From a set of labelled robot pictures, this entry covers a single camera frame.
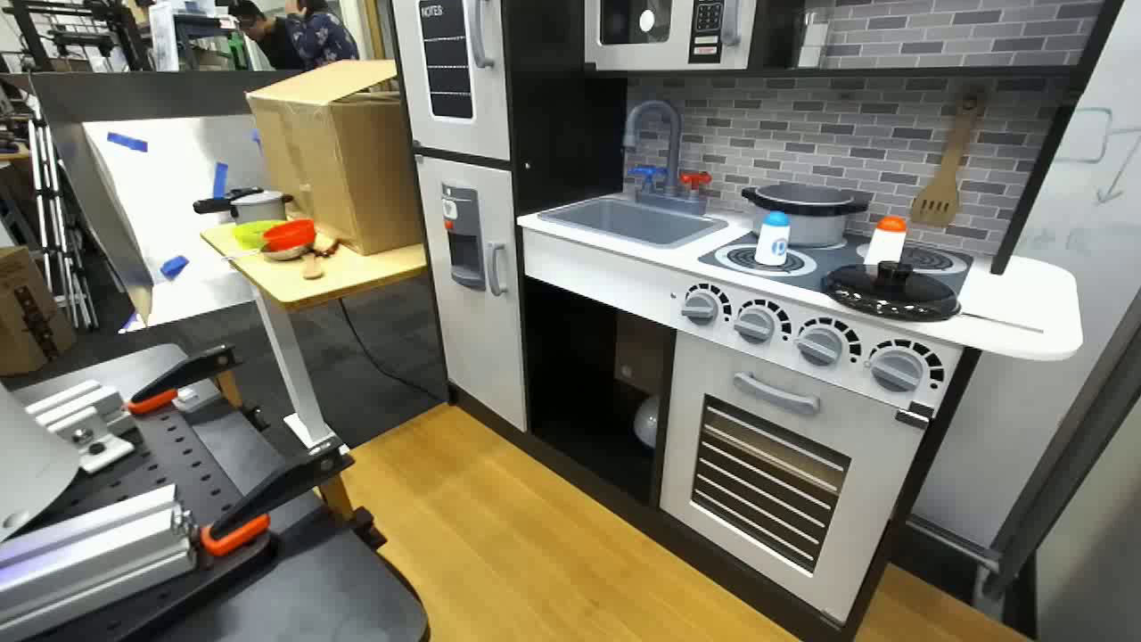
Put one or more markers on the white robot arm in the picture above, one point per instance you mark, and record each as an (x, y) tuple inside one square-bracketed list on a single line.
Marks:
[(30, 464)]

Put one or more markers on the fridge door with dispenser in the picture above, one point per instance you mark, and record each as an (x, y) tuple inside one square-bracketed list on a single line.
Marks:
[(476, 342)]

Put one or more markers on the white toy oven door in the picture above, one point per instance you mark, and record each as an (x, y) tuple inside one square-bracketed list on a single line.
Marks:
[(714, 475)]

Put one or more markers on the fridge door with chalkboard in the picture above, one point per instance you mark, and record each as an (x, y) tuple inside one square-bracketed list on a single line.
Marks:
[(485, 120)]

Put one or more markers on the grey plastic sink basin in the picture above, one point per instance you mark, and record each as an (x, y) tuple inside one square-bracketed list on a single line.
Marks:
[(627, 221)]

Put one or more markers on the white ball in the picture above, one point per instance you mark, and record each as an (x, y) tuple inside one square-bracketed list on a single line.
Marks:
[(646, 422)]

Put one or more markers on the grey stove knob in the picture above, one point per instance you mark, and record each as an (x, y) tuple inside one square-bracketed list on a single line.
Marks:
[(895, 367), (753, 323), (821, 342), (700, 308)]

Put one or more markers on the white shaker blue cap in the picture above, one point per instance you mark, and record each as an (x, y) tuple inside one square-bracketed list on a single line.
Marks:
[(771, 245)]

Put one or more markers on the wooden table white leg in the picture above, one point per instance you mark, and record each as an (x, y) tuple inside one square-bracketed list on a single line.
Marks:
[(349, 275)]

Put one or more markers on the grey toy faucet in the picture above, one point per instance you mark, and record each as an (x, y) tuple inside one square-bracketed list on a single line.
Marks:
[(649, 108)]

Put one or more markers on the brown wooden toy piece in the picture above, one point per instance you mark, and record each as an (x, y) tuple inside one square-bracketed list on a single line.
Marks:
[(322, 245)]

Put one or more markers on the grey toy pot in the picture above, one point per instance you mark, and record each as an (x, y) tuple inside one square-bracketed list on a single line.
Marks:
[(813, 220)]

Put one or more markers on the large cardboard box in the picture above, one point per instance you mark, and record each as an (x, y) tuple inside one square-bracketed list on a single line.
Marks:
[(343, 156)]

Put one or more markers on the red bowl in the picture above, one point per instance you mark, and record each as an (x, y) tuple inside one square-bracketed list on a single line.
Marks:
[(290, 232)]

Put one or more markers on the white shaker orange cap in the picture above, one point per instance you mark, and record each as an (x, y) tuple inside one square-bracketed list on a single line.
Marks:
[(883, 247)]

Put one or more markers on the black toy pan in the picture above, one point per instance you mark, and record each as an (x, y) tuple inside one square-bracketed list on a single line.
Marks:
[(891, 298)]

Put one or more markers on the green toy food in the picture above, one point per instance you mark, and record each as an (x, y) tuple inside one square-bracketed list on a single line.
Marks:
[(246, 232)]

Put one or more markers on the black clamp orange tip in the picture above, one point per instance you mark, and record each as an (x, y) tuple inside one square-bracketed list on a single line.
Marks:
[(271, 486), (178, 376)]

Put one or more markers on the black perforated robot table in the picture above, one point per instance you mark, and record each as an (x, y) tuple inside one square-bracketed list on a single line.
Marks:
[(308, 592)]

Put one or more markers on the person in dark clothes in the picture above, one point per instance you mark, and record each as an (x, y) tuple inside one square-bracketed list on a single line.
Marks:
[(315, 36)]

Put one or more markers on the wooden slotted spatula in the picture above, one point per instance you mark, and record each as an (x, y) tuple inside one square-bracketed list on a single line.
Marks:
[(938, 202)]

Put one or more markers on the white board with blue tape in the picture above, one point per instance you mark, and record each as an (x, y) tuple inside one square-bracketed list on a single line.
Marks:
[(156, 215)]

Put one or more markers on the toy play kitchen unit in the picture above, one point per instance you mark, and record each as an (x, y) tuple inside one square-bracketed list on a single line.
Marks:
[(1022, 315)]

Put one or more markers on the metal folding ladder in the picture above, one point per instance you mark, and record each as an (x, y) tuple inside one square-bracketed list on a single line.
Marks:
[(57, 227)]

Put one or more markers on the printed brown cardboard box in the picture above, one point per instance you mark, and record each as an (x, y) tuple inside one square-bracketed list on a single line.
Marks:
[(30, 315)]

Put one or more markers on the large aluminium extrusion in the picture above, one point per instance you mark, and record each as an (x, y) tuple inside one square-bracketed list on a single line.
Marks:
[(84, 558)]

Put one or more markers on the small silver metal bracket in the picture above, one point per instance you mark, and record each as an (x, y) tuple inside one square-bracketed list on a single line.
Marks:
[(76, 415)]

